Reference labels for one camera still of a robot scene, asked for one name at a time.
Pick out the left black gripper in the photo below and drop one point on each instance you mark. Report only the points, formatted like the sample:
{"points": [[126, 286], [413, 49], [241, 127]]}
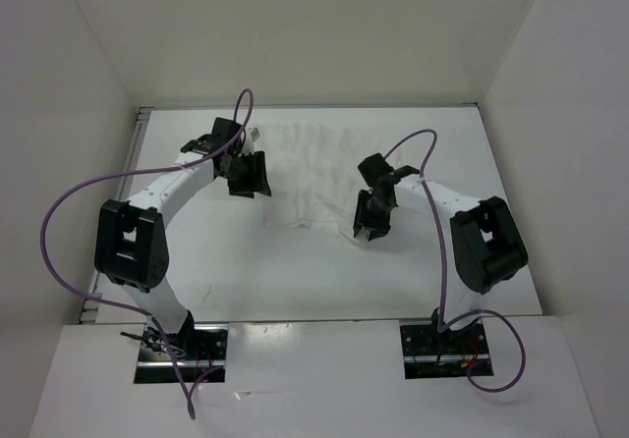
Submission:
{"points": [[257, 181]]}

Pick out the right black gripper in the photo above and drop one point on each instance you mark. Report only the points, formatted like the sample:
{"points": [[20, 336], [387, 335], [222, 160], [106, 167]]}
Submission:
{"points": [[378, 227]]}

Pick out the white fabric skirt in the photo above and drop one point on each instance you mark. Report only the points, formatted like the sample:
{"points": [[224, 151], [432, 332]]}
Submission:
{"points": [[312, 170]]}

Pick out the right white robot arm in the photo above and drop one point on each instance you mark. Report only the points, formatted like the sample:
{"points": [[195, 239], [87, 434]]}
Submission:
{"points": [[479, 243]]}

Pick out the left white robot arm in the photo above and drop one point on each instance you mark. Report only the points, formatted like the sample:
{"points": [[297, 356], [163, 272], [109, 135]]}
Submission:
{"points": [[131, 245]]}

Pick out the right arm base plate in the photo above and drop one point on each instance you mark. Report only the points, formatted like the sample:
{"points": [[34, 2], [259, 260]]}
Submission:
{"points": [[430, 355]]}

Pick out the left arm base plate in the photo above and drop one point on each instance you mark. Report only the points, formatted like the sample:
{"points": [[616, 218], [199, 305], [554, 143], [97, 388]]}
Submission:
{"points": [[204, 359]]}

